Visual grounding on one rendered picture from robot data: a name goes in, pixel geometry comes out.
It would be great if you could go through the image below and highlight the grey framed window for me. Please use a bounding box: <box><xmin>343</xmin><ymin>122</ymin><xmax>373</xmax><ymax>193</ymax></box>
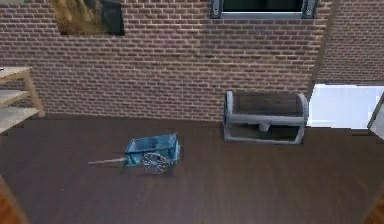
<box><xmin>209</xmin><ymin>0</ymin><xmax>319</xmax><ymax>20</ymax></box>

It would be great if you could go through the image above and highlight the blue toy cart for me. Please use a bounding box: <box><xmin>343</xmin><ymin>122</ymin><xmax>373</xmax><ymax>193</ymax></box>
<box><xmin>87</xmin><ymin>132</ymin><xmax>182</xmax><ymax>175</ymax></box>

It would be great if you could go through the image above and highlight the grey banded wooden chest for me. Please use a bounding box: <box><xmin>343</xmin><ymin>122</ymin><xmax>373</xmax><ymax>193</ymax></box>
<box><xmin>222</xmin><ymin>89</ymin><xmax>310</xmax><ymax>146</ymax></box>

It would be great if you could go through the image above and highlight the dark framed wall painting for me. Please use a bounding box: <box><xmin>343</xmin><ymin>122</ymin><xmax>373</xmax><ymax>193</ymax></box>
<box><xmin>49</xmin><ymin>0</ymin><xmax>126</xmax><ymax>37</ymax></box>

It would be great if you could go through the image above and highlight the pale wooden shelf unit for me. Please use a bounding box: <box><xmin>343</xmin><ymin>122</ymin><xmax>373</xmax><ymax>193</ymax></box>
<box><xmin>0</xmin><ymin>66</ymin><xmax>46</xmax><ymax>135</ymax></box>

